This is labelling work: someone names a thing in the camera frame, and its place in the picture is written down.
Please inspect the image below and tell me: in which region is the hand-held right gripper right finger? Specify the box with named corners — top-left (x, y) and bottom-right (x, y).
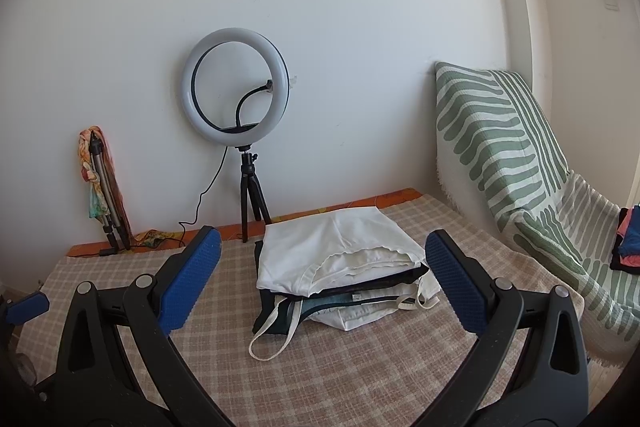
top-left (415, 229), bottom-right (591, 427)

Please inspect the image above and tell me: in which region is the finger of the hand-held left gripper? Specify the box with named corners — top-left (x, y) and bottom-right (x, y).
top-left (0, 291), bottom-right (51, 338)

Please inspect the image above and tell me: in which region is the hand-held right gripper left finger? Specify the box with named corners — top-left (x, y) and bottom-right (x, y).
top-left (30, 225), bottom-right (222, 427)

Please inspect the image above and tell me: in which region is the white shirt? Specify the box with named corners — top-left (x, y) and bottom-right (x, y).
top-left (256, 206), bottom-right (430, 298)

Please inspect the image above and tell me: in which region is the stack of coloured clothes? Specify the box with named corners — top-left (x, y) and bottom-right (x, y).
top-left (609, 204), bottom-right (640, 278)

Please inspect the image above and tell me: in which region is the dark tote bag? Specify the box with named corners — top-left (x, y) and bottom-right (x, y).
top-left (248, 239), bottom-right (442, 362)

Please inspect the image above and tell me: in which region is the folded white cloth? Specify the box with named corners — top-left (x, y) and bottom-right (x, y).
top-left (309, 279), bottom-right (442, 331)

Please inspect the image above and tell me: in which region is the silver tripod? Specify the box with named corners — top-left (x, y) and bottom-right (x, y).
top-left (89, 132), bottom-right (132, 253)

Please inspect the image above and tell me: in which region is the green striped throw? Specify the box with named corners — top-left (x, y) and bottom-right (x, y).
top-left (434, 61), bottom-right (640, 370)

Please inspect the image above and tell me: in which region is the beige plaid blanket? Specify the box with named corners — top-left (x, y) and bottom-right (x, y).
top-left (15, 192), bottom-right (586, 427)

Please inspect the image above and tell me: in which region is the colourful scarf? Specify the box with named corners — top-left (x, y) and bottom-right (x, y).
top-left (77, 125), bottom-right (173, 251)

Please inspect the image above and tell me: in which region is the black cable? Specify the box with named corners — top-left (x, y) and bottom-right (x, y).
top-left (177, 146), bottom-right (236, 249)

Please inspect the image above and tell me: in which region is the white ring light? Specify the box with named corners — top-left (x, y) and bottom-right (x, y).
top-left (181, 27), bottom-right (291, 150)

